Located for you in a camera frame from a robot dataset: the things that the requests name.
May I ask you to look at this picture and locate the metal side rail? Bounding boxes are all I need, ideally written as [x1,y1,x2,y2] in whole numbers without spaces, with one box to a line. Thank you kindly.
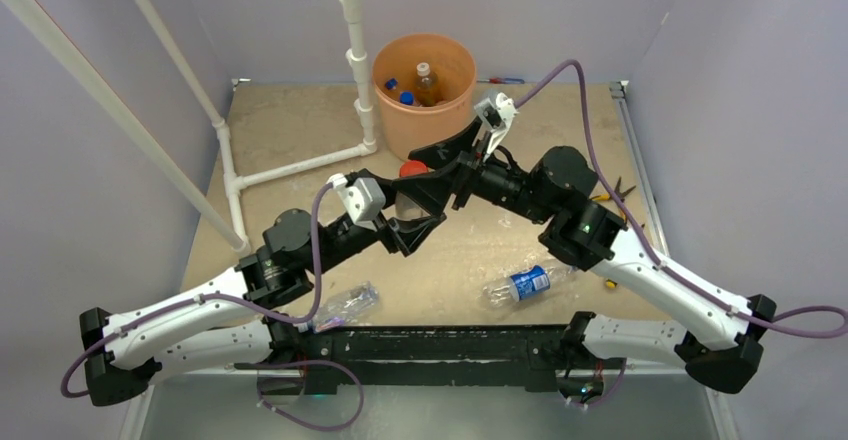
[609,80,669,254]

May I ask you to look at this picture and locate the yellow tea bottle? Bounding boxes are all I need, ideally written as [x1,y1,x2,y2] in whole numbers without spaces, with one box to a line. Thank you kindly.
[415,62,442,107]

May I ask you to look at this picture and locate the orange plastic bin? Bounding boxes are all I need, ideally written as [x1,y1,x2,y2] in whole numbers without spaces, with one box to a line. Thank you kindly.
[371,33,477,161]

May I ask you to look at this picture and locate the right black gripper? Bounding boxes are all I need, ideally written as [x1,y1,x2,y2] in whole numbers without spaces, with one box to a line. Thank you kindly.
[392,116,554,226]

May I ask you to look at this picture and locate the small red cap bottle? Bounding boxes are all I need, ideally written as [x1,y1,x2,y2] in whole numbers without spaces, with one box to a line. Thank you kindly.
[396,160,431,223]

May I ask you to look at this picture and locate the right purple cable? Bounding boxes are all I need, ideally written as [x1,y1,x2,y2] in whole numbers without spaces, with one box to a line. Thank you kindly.
[515,59,848,340]

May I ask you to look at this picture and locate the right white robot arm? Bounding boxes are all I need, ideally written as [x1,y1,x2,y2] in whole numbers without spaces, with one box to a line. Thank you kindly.
[392,122,776,394]

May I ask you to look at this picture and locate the blue label water bottle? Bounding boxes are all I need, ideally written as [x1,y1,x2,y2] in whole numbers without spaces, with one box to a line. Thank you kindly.
[399,91,417,106]

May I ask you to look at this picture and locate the white PVC pipe frame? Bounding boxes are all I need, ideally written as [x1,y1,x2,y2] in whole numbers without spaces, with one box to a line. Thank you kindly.
[1,0,377,256]

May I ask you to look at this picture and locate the purple cable loop front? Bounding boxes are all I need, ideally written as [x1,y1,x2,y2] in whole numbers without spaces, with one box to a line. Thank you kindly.
[256,356,367,432]

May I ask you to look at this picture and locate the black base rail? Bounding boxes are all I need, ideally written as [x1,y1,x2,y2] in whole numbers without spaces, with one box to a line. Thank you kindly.
[235,322,631,396]

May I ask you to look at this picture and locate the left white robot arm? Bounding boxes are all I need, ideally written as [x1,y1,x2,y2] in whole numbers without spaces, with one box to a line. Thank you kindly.
[71,170,450,406]

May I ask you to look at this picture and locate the crushed clear bottle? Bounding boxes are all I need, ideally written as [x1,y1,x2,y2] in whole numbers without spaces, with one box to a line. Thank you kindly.
[308,282,379,333]

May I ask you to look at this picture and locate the small blue label bottle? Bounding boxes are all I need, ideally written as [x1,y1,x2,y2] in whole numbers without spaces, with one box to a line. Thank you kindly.
[482,259,576,309]

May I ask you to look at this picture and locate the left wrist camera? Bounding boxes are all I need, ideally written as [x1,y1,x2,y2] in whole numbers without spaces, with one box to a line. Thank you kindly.
[328,173,385,231]

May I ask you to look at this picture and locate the yellow handled pliers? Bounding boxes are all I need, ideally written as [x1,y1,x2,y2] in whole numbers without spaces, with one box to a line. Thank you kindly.
[591,177,636,202]

